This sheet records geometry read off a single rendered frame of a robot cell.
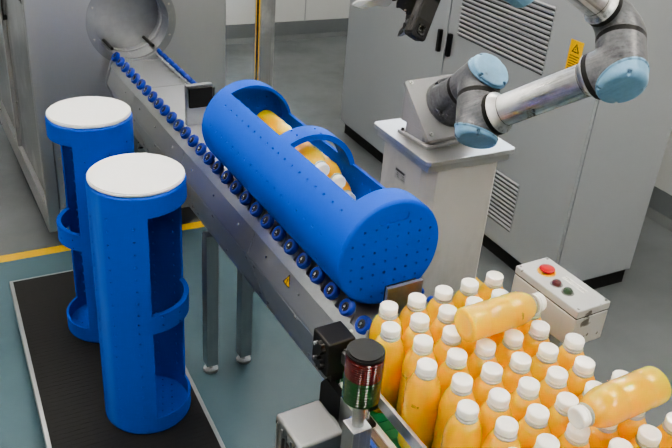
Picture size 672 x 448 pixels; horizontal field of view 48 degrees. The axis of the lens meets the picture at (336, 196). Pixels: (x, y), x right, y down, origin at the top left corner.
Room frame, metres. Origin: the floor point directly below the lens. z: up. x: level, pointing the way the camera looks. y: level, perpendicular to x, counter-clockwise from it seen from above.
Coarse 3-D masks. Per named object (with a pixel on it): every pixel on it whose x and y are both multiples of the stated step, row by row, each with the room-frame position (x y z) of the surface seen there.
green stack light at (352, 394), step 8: (344, 376) 0.96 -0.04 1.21; (344, 384) 0.95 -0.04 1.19; (352, 384) 0.94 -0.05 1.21; (376, 384) 0.94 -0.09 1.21; (344, 392) 0.95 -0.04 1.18; (352, 392) 0.94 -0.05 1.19; (360, 392) 0.94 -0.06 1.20; (368, 392) 0.94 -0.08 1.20; (376, 392) 0.95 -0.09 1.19; (344, 400) 0.95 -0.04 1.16; (352, 400) 0.94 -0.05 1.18; (360, 400) 0.94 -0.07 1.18; (368, 400) 0.94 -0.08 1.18; (376, 400) 0.95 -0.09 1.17; (360, 408) 0.94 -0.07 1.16; (368, 408) 0.94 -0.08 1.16
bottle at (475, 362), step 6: (474, 354) 1.21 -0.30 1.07; (468, 360) 1.21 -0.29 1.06; (474, 360) 1.20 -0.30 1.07; (480, 360) 1.20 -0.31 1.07; (486, 360) 1.19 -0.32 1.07; (492, 360) 1.20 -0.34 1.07; (468, 366) 1.20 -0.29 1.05; (474, 366) 1.19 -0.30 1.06; (480, 366) 1.19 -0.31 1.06; (474, 372) 1.19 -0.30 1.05; (480, 372) 1.18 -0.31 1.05; (474, 378) 1.18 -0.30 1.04
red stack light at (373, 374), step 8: (384, 360) 0.96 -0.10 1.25; (344, 368) 0.96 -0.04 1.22; (352, 368) 0.94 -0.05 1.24; (360, 368) 0.94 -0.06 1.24; (368, 368) 0.94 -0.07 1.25; (376, 368) 0.94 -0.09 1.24; (352, 376) 0.94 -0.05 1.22; (360, 376) 0.94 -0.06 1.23; (368, 376) 0.94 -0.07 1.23; (376, 376) 0.94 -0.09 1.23; (360, 384) 0.94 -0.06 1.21; (368, 384) 0.94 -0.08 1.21
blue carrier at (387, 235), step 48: (240, 96) 2.26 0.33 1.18; (240, 144) 1.97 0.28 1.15; (288, 144) 1.85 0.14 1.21; (336, 144) 1.95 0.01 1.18; (288, 192) 1.71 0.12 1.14; (336, 192) 1.60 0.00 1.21; (384, 192) 1.57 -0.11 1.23; (336, 240) 1.49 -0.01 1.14; (384, 240) 1.52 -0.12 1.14; (432, 240) 1.60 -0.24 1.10; (384, 288) 1.53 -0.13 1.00
